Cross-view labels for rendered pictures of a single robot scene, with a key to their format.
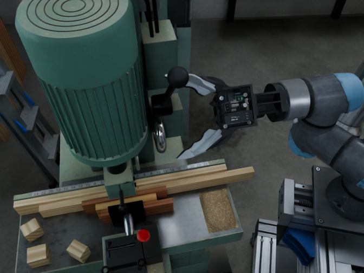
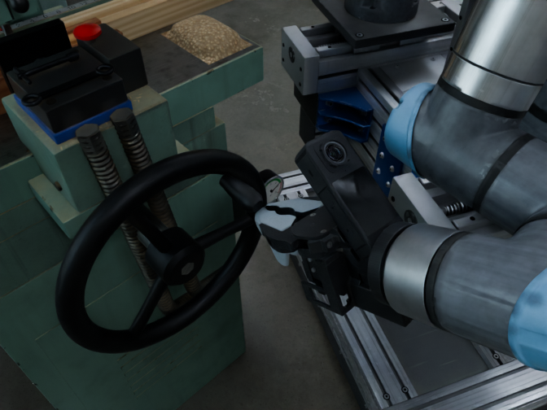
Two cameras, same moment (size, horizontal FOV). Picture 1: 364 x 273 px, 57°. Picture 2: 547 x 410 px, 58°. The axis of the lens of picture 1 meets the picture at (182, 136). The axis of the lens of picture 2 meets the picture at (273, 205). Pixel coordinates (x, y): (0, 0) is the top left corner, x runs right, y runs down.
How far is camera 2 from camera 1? 57 cm
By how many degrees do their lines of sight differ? 21
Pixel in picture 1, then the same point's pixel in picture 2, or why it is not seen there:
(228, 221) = (232, 37)
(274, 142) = (240, 107)
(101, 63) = not seen: outside the picture
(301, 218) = (331, 58)
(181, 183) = (124, 14)
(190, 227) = (172, 68)
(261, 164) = (237, 137)
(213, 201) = (193, 22)
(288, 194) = (299, 39)
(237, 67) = not seen: hidden behind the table
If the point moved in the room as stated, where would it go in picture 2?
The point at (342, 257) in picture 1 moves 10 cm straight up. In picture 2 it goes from (407, 85) to (417, 38)
